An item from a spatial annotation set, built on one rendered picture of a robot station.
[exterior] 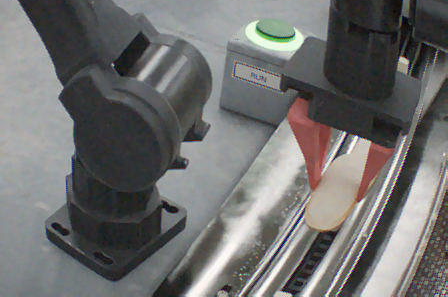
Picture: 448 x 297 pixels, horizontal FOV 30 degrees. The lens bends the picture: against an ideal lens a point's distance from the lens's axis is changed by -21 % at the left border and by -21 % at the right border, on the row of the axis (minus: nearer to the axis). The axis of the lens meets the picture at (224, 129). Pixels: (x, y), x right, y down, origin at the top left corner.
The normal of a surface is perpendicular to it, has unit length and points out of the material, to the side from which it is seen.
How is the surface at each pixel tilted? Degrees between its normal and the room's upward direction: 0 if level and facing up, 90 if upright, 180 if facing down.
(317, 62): 1
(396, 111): 1
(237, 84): 90
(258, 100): 90
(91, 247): 0
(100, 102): 90
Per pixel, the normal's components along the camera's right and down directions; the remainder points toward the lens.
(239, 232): 0.11, -0.82
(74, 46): -0.37, 0.33
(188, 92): 0.85, -0.24
